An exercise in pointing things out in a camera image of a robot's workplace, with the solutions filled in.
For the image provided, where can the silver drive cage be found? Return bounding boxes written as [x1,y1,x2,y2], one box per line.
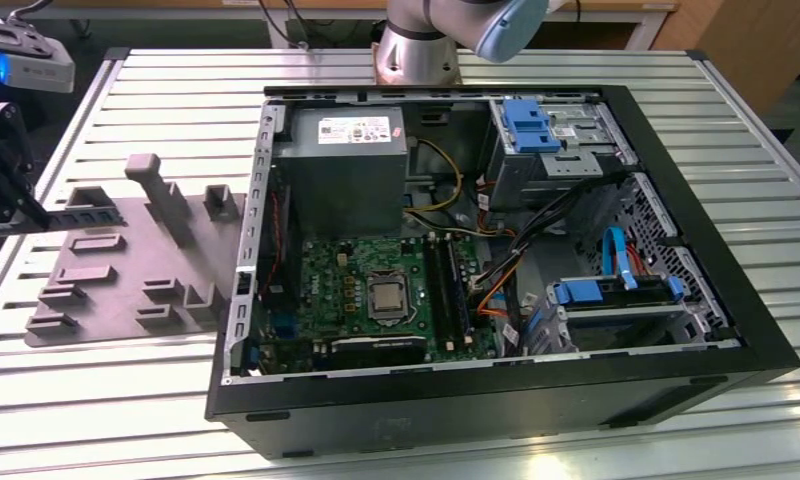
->
[485,97,641,211]

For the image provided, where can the yellow black wires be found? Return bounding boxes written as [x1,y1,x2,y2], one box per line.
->
[403,138,516,239]

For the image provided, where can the blue drive latch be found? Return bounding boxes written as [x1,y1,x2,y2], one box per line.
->
[504,99,563,154]

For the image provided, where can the RAM stick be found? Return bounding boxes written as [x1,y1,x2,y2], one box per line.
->
[439,232,473,346]
[0,209,129,240]

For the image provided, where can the black camera cable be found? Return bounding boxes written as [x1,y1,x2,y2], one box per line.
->
[5,0,56,22]

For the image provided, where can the blue flat wire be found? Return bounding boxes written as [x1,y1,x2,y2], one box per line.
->
[601,225,641,291]

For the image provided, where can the black camera bracket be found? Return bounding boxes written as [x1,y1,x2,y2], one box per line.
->
[0,18,52,59]

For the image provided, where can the black hanging cable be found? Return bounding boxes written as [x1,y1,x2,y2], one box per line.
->
[257,0,312,51]

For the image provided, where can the orange red wires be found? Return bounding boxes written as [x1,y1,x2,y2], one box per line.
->
[476,285,509,320]

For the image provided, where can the long RAM slot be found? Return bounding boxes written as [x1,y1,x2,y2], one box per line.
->
[420,230,456,352]

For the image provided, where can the silver CPU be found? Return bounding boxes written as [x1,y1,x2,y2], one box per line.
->
[371,284,407,311]

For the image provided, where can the green motherboard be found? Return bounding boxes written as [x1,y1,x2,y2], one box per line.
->
[256,232,508,374]

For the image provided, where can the brown wooden cabinet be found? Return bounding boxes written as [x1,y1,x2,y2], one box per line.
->
[652,0,800,121]

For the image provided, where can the grey power supply unit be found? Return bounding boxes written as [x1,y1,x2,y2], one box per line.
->
[269,102,412,239]

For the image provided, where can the blue expansion slot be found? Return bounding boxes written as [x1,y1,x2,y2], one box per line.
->
[270,310,297,344]

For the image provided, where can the black graphics card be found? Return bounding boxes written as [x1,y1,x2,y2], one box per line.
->
[311,335,428,372]

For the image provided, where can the silver disk bay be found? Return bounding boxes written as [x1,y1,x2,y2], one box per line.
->
[545,277,728,351]

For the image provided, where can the white framed wooden desk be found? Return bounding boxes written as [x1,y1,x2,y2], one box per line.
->
[218,0,683,51]

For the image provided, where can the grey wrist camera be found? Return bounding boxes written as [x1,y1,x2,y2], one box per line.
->
[0,29,77,95]

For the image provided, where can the grey parts rack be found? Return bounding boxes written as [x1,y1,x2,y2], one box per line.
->
[24,152,252,347]

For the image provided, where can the black flat wires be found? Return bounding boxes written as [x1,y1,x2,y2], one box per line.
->
[479,169,632,291]

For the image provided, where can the hard disk in blue carrier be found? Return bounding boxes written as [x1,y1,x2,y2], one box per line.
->
[549,275,685,307]

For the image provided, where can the rear port connectors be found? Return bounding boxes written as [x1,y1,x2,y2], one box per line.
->
[234,343,269,376]

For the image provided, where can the black PC case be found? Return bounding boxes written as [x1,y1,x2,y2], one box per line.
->
[202,83,800,459]

